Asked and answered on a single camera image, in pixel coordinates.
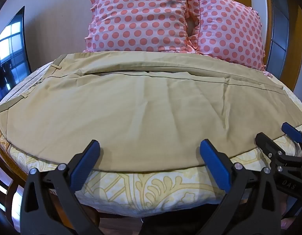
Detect black flat screen television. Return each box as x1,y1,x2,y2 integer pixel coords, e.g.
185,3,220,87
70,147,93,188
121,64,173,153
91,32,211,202
0,6,32,101

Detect pink polka dot pillow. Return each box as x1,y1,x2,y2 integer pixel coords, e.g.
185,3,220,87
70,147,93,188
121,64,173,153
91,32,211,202
188,0,267,72
84,0,201,53

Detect khaki pants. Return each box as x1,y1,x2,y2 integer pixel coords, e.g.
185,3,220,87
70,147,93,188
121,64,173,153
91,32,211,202
0,51,302,172

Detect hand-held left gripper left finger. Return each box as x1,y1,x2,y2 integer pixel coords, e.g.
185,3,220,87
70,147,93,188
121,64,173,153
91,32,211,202
20,140,110,235

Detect wooden framed glass door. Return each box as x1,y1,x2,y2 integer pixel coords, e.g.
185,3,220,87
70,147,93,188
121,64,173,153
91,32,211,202
265,0,302,91

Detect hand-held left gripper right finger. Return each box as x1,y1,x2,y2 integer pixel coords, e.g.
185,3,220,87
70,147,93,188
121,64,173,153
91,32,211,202
197,139,284,235

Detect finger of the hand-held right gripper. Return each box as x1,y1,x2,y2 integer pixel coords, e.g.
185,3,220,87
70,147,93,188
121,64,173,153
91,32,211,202
281,122,302,144
254,132,287,162

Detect yellow patterned bed sheet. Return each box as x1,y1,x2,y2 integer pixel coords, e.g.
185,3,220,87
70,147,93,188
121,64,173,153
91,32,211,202
0,61,302,219

